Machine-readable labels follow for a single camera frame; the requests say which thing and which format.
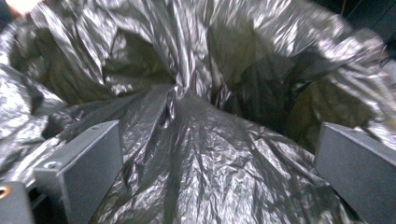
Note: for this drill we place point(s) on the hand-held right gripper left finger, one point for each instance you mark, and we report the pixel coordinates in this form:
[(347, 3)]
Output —
[(87, 168)]

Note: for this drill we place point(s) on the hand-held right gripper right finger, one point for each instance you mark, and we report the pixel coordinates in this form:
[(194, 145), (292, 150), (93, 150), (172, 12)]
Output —
[(361, 174)]

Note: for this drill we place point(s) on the black plastic garbage bag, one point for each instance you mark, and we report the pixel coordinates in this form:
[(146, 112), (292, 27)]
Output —
[(202, 155)]

